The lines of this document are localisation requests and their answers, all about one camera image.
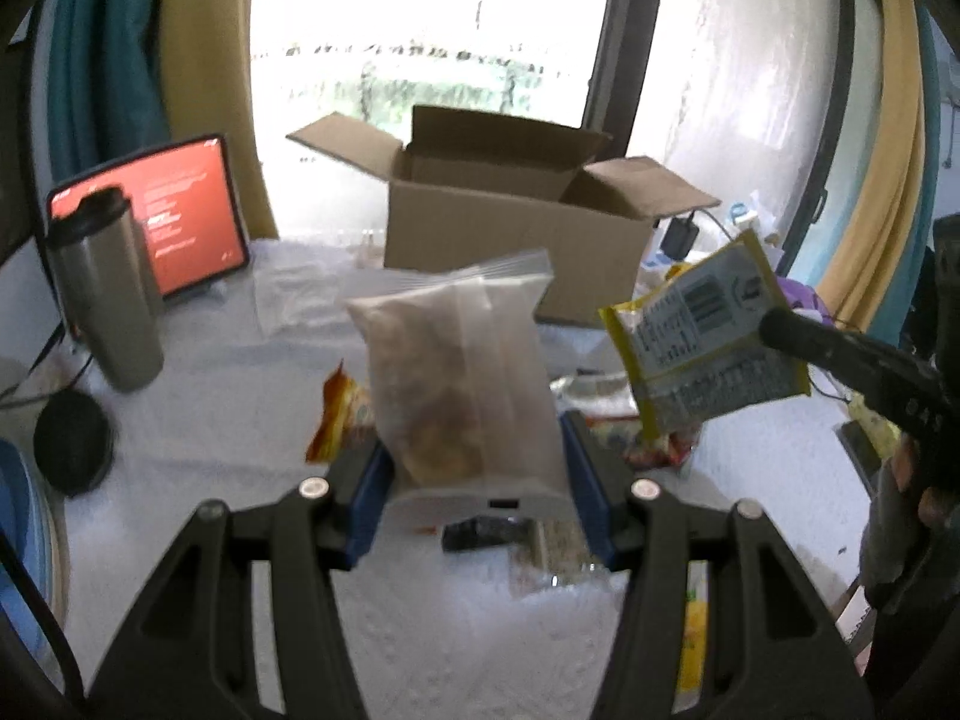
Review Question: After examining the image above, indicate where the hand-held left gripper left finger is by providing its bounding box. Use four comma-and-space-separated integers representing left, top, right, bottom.
86, 439, 398, 720

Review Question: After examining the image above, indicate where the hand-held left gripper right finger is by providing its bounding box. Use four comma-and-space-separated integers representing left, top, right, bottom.
559, 411, 875, 720

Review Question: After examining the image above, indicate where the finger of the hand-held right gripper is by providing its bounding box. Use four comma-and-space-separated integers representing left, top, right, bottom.
757, 307, 947, 436

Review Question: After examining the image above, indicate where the clear brown cracker packet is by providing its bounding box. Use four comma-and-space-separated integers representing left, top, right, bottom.
510, 521, 631, 601

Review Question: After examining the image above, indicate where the yellow edged snack packet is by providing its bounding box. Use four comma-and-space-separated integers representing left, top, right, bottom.
598, 229, 812, 440

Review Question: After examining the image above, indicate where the clear zip bag with snacks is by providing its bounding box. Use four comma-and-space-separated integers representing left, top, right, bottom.
343, 247, 575, 492

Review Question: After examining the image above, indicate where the cardboard box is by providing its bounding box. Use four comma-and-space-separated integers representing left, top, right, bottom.
286, 105, 722, 327

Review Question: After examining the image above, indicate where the person's right hand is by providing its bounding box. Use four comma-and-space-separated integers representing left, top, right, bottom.
862, 450, 960, 601

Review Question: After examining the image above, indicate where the purple pouch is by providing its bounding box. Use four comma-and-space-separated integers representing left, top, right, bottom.
776, 277, 833, 327

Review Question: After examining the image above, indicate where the red snack packet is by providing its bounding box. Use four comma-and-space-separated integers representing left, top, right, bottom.
585, 412, 702, 470

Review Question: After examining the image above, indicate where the yellow tissue pack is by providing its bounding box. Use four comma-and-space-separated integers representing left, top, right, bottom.
847, 397, 901, 458

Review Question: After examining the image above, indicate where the orange snack packet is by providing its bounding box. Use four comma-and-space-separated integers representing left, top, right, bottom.
305, 360, 376, 464

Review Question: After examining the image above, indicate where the teal curtain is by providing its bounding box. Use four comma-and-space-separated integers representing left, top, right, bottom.
45, 0, 173, 181
907, 7, 947, 241

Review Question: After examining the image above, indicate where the yellow curtain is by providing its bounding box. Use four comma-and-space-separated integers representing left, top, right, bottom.
161, 0, 278, 241
814, 0, 931, 331

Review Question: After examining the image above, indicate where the bright yellow snack packet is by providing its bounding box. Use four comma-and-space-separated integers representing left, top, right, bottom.
679, 562, 710, 695

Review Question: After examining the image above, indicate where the black charger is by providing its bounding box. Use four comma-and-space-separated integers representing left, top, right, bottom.
664, 217, 698, 260

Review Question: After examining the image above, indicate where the empty clear zip bag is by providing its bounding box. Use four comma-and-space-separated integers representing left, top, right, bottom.
251, 244, 391, 335

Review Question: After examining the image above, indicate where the white sheer curtain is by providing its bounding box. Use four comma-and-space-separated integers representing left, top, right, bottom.
622, 0, 841, 256

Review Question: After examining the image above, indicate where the black round puck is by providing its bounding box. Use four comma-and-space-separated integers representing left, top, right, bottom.
34, 388, 115, 497

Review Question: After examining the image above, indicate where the stainless steel tumbler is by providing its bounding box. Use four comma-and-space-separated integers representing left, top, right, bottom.
45, 186, 166, 393

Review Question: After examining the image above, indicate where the tablet with red screen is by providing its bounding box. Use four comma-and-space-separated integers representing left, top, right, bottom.
46, 133, 251, 301

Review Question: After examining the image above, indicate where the blue bowl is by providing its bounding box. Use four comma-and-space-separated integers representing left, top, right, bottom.
0, 435, 72, 691

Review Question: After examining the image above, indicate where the black cable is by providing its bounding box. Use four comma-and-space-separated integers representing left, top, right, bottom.
0, 322, 98, 410

